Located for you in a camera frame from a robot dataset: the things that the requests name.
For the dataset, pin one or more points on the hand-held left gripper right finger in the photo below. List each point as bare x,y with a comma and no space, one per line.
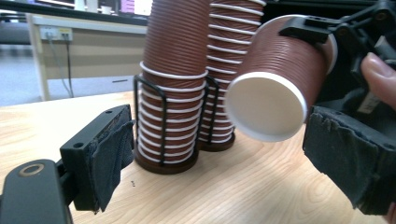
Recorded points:
351,161

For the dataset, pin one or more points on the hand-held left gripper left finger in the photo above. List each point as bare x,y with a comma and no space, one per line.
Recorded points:
99,155

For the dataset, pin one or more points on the single brown ribbed paper cup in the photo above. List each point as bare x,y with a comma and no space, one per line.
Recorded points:
280,77

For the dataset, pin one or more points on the stack of brown paper cups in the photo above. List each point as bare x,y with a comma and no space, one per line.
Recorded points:
232,34
174,46

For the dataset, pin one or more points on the beige counter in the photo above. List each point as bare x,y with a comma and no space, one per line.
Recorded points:
93,59

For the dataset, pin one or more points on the grey armchair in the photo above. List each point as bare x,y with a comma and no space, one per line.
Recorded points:
14,32

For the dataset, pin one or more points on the computer monitor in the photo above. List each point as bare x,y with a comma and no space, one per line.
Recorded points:
137,6

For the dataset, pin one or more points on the white wall power outlet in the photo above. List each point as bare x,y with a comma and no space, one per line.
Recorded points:
56,33

